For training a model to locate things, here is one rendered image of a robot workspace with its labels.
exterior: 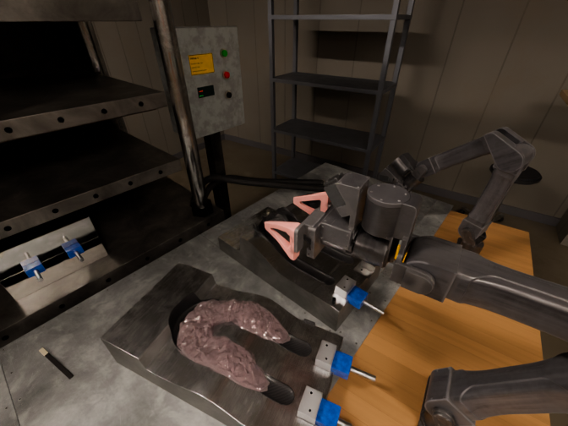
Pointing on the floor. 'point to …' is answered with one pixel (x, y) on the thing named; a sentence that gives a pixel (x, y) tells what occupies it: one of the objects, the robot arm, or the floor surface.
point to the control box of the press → (210, 90)
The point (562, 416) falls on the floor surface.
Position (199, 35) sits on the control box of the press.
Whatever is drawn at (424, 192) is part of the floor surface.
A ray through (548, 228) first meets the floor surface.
